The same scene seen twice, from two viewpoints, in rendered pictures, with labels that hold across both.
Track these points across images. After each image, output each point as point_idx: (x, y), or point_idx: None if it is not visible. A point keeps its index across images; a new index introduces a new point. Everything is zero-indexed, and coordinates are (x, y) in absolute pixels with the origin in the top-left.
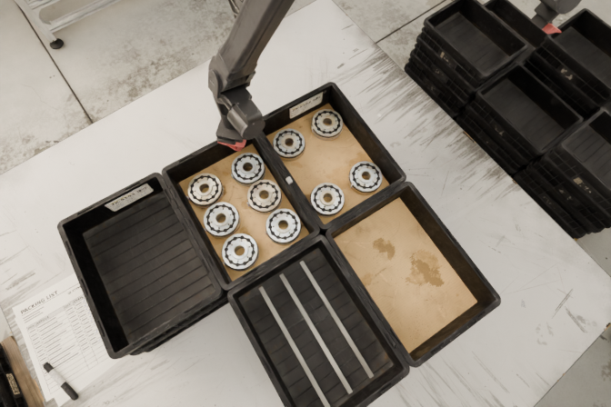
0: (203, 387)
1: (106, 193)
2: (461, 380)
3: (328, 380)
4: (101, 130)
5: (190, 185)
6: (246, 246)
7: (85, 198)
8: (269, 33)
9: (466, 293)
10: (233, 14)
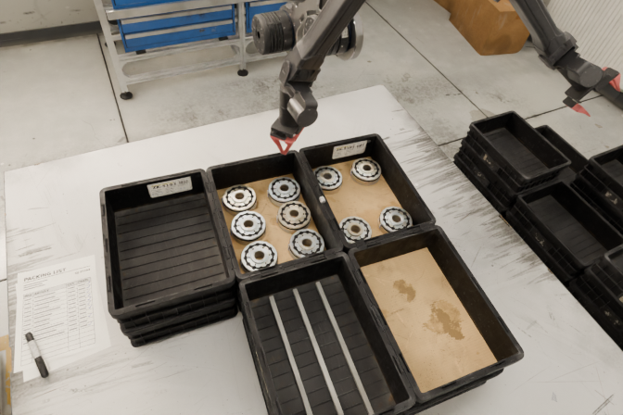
0: (180, 400)
1: None
2: None
3: (323, 408)
4: (155, 144)
5: (226, 192)
6: (267, 253)
7: None
8: (342, 24)
9: (488, 354)
10: None
